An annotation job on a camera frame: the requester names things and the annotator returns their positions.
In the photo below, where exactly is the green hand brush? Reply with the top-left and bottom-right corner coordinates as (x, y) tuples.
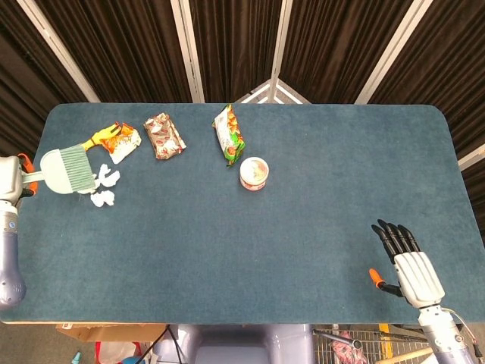
(21, 144), (98, 195)

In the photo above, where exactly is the thin wrist cable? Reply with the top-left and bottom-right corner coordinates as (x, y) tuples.
(440, 307), (485, 358)

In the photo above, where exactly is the red white plastic bag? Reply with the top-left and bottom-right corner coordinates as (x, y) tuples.
(94, 340), (153, 364)

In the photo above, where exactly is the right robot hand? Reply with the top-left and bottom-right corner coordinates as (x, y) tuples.
(368, 218), (446, 309)

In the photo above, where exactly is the red patterned bag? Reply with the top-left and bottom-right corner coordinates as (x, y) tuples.
(328, 330), (369, 364)

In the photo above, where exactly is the orange white snack bag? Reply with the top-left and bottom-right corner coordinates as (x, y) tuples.
(99, 121), (142, 165)

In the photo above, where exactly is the white screen frame post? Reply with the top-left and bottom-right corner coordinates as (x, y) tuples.
(266, 0), (293, 104)
(355, 0), (426, 105)
(16, 0), (102, 104)
(170, 0), (206, 104)
(456, 145), (485, 172)

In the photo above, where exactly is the clear plastic snack jar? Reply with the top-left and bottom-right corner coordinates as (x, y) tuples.
(239, 156), (271, 193)

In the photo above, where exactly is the brown foil snack bag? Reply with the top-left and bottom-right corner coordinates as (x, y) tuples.
(142, 111), (188, 161)

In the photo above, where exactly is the cardboard box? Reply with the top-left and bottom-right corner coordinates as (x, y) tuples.
(55, 322), (168, 344)

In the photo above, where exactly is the wooden stick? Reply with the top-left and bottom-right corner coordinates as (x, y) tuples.
(381, 346), (435, 364)

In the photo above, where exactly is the lavender robot torso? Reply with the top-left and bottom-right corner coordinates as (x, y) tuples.
(154, 324), (316, 364)

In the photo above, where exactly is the black tripod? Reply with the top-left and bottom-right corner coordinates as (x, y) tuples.
(139, 324), (187, 364)

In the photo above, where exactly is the blue felt table cover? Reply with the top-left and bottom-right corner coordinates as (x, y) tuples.
(1, 102), (485, 326)

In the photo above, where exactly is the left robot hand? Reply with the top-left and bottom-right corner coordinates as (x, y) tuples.
(0, 152), (39, 208)

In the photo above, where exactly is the white screen frame foot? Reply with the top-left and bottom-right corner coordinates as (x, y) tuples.
(233, 78), (312, 105)

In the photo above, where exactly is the brown curtain panel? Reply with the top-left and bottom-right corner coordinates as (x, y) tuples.
(0, 0), (89, 161)
(34, 0), (193, 104)
(279, 0), (415, 105)
(188, 0), (283, 104)
(368, 0), (485, 246)

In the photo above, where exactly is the metal wire cart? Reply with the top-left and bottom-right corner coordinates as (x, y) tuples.
(311, 324), (433, 364)

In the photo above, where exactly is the green snack bag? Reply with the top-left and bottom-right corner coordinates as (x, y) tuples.
(211, 103), (247, 168)

